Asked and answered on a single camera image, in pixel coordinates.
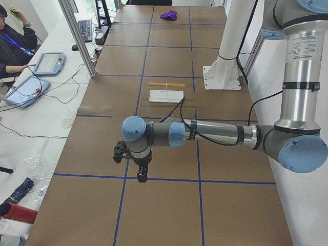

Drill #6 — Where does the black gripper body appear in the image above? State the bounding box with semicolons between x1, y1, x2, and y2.
133;153;152;173

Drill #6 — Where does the purple towel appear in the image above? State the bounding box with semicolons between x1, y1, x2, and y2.
160;10;177;21

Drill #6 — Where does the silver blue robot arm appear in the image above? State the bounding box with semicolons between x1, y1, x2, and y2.
113;1;327;182

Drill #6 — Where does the white rack with wooden bars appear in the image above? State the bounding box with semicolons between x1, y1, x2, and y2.
148;83;185;103

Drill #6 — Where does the white crumpled tissue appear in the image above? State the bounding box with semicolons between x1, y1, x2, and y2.
60;109;76;129

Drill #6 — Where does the crumpled clear plastic wrap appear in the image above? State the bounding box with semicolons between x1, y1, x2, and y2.
24;138;54;206

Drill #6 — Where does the dark blue folded umbrella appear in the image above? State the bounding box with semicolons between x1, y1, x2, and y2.
4;177;34;204

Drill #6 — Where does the black power box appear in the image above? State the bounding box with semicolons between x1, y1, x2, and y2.
94;26;109;46

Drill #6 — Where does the black computer mouse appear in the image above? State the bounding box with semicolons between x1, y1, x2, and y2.
71;45;78;51

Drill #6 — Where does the far blue teach pendant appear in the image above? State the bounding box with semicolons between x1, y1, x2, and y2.
33;52;66;76

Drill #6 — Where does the blue teach pendant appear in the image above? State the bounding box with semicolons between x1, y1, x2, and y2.
33;52;66;76
4;75;50;108

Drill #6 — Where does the near blue teach pendant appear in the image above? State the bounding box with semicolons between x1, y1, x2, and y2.
4;75;50;108

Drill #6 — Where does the red cylinder bottle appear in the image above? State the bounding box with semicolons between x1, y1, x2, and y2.
1;202;38;224

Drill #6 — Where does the black keyboard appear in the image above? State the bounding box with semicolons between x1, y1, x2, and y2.
77;19;93;43

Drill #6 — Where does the seated person in black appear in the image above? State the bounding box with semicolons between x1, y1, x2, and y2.
1;6;37;79

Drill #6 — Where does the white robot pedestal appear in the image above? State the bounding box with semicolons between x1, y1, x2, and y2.
203;0;257;90

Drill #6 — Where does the aluminium frame post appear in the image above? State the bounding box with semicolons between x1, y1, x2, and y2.
58;0;96;78

